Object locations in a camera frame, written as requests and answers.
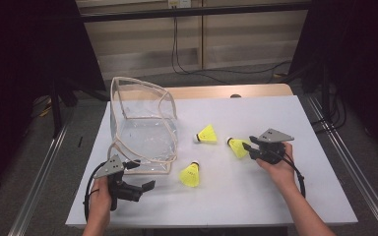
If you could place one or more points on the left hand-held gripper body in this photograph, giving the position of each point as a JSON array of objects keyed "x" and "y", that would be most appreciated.
[{"x": 111, "y": 167}]

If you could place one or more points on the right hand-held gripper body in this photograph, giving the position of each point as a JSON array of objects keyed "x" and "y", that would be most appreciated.
[{"x": 274, "y": 137}]

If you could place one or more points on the yellow shuttlecock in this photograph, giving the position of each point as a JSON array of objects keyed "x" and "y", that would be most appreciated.
[
  {"x": 208, "y": 135},
  {"x": 238, "y": 147},
  {"x": 190, "y": 175}
]

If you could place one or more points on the clear plastic bag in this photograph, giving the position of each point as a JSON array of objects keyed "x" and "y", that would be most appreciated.
[{"x": 144, "y": 137}]

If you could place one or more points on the person's right hand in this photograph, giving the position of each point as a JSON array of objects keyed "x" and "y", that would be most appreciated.
[{"x": 282, "y": 173}]

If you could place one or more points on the person's left hand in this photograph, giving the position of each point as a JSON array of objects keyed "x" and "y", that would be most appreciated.
[{"x": 100, "y": 203}]

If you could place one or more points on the white table cover board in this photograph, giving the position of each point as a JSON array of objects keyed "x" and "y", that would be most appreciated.
[{"x": 242, "y": 196}]

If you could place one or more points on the dark round table knob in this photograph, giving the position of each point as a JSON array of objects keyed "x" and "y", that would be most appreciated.
[{"x": 236, "y": 96}]

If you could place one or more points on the wooden table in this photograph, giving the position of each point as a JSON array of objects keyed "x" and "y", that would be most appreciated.
[{"x": 210, "y": 91}]

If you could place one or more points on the black metal stand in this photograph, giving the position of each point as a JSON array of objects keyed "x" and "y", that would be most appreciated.
[{"x": 56, "y": 108}]

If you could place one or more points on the dark curtain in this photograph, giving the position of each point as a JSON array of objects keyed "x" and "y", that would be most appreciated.
[
  {"x": 357, "y": 49},
  {"x": 19, "y": 49}
]

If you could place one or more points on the metal floor rail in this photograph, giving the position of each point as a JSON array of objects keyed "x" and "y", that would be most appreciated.
[
  {"x": 357, "y": 173},
  {"x": 32, "y": 200}
]

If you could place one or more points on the white wall socket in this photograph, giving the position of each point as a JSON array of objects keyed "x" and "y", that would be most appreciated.
[{"x": 183, "y": 3}]

